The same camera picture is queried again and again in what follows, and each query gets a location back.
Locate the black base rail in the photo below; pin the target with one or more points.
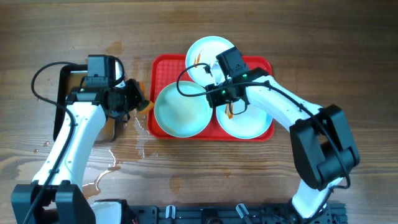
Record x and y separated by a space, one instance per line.
277 213

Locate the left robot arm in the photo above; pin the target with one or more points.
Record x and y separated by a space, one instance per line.
55 193

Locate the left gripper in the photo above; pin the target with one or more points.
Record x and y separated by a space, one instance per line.
134 84

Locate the red plastic tray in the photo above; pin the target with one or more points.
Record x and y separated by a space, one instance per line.
165 70

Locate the orange green sponge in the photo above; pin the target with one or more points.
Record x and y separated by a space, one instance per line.
146 105

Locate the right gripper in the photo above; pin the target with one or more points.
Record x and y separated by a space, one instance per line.
215 101

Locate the black metal water pan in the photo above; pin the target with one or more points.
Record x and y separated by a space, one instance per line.
70 76

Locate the white plate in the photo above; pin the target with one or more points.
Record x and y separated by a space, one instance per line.
205 51
248 125
181 110

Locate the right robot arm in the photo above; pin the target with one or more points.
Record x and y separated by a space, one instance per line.
323 146

